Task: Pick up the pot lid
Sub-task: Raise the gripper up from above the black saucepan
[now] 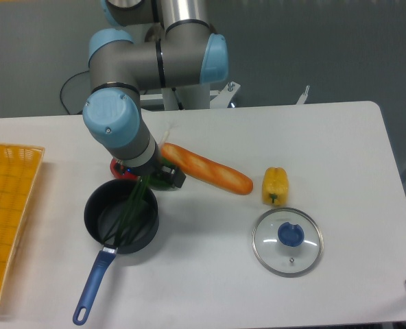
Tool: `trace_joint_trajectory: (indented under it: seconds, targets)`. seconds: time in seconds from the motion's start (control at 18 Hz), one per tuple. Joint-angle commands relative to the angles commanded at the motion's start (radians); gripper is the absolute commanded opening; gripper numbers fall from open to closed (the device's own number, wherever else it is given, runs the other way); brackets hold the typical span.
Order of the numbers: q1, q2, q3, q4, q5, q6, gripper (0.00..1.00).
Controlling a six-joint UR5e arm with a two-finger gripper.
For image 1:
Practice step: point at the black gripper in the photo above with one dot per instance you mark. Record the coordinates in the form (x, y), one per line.
(177, 176)

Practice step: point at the glass lid blue knob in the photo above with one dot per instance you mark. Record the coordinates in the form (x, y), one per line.
(287, 242)

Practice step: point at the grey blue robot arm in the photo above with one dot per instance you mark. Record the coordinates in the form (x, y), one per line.
(150, 45)

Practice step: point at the green bell pepper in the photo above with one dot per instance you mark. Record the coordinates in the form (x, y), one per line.
(161, 179)

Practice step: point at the baguette bread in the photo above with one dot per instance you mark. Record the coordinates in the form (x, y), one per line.
(206, 170)

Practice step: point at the red bell pepper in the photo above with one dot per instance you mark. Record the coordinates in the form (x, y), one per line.
(121, 172)

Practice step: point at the green onion stalk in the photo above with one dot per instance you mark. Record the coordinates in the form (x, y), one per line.
(132, 218)

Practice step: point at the yellow bell pepper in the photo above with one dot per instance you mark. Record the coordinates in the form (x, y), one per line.
(275, 187)

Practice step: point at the yellow woven basket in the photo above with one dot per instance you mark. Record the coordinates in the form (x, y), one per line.
(19, 168)

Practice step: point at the black pot blue handle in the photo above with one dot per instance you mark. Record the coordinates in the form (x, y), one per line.
(95, 205)

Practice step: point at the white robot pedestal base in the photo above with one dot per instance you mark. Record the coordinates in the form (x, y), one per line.
(192, 98)

